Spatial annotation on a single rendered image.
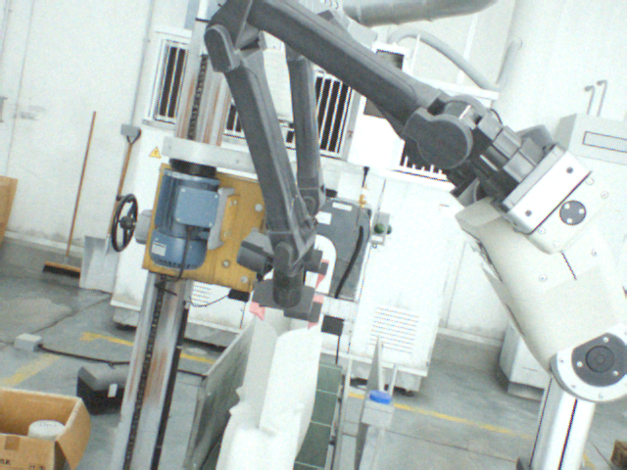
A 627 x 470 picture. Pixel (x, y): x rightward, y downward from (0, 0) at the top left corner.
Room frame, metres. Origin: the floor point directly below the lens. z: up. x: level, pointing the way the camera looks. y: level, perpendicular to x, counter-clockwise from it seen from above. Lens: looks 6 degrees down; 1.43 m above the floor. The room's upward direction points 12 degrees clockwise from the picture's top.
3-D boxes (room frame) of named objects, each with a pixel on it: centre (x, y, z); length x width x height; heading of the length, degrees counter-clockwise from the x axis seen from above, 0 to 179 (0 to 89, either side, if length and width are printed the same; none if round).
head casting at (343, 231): (2.13, -0.04, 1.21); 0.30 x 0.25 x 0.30; 176
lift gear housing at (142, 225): (2.11, 0.49, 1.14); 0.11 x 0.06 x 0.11; 176
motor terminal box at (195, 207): (1.78, 0.31, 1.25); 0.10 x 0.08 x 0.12; 111
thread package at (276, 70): (1.88, 0.20, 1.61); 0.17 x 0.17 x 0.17
